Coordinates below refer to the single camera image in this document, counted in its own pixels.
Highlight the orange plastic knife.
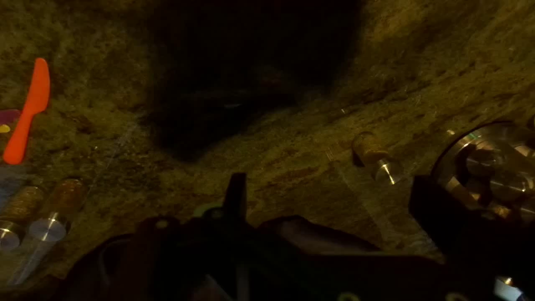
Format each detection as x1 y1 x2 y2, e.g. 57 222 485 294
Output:
0 55 54 167

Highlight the purple plastic knife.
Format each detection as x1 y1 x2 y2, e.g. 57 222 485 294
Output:
0 108 22 127

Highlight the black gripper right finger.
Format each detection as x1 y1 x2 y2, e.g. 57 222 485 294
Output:
408 173 504 281

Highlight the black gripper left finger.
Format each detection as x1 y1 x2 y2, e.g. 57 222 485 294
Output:
219 170 253 235

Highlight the glass spice jar steel cap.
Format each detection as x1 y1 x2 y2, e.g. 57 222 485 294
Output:
26 175 87 247
0 184 46 254
352 130 405 187

